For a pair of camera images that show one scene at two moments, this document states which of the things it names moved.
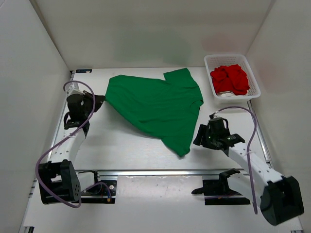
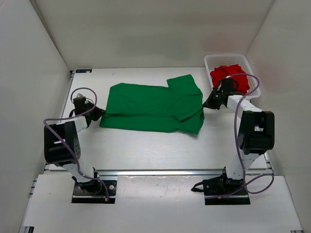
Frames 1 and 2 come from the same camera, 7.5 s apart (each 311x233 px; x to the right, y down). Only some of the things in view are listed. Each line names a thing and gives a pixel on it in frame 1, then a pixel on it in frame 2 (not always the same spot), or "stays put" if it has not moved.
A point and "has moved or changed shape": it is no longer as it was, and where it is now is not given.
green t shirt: x=168 y=108 has moved or changed shape
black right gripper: x=200 y=140 to x=210 y=104
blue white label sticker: x=84 y=71 stays put
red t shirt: x=232 y=78 stays put
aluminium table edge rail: x=158 y=173 stays put
